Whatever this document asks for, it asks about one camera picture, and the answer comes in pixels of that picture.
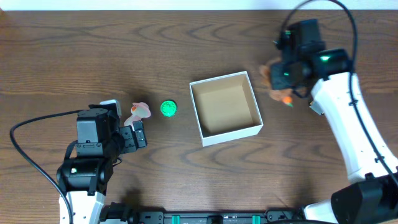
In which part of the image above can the brown plush toy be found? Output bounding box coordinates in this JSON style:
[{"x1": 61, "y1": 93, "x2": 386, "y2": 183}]
[{"x1": 259, "y1": 57, "x2": 294, "y2": 108}]

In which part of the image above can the pink duck toy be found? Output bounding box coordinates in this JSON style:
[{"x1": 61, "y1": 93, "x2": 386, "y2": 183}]
[{"x1": 124, "y1": 102, "x2": 151, "y2": 129}]

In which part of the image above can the green ball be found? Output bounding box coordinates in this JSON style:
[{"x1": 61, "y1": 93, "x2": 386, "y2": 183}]
[{"x1": 160, "y1": 100, "x2": 177, "y2": 117}]

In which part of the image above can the white cardboard box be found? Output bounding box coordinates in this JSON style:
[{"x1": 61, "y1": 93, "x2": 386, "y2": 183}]
[{"x1": 190, "y1": 71, "x2": 264, "y2": 147}]

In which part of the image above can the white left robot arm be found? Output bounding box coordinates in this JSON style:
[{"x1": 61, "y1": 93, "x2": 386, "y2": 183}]
[{"x1": 57, "y1": 103, "x2": 147, "y2": 223}]

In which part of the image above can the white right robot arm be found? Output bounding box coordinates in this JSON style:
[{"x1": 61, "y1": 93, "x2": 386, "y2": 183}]
[{"x1": 260, "y1": 49, "x2": 397, "y2": 223}]

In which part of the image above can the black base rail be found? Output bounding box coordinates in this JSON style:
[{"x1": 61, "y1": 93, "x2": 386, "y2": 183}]
[{"x1": 98, "y1": 202, "x2": 304, "y2": 224}]

